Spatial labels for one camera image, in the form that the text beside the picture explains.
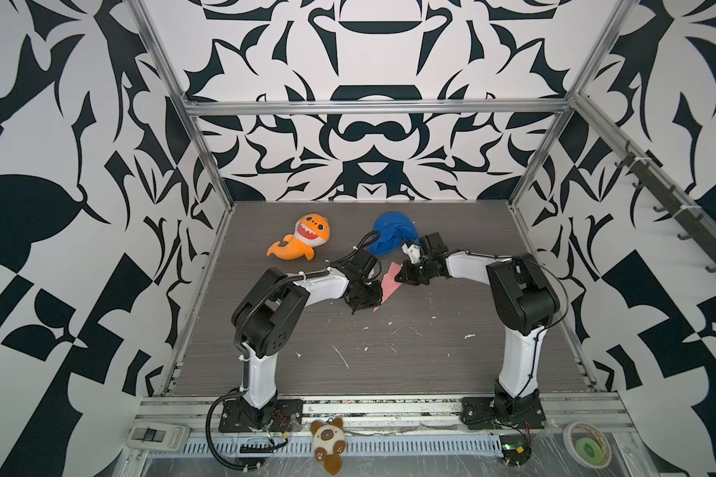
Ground pink paper sheet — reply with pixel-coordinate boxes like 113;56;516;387
380;262;402;305

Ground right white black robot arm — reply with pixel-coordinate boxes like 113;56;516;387
396;233;561;429

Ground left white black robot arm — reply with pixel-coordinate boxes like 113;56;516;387
220;250;383;432

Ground blue cloth cap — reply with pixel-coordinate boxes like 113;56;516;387
368;212;419;256

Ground orange shark plush toy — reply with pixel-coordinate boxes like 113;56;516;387
267;214;331;262

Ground brown white plush toy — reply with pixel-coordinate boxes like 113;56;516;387
309;417;347;476

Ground small electronics board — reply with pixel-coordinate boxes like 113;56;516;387
499;434;532;468

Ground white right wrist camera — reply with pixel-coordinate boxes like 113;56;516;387
402;240;425;264

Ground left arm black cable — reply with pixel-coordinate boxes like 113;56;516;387
205;390;290;473

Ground white switch box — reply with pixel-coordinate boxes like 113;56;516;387
125;421;191;452

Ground black hook rail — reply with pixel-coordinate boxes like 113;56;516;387
613;141;716;273

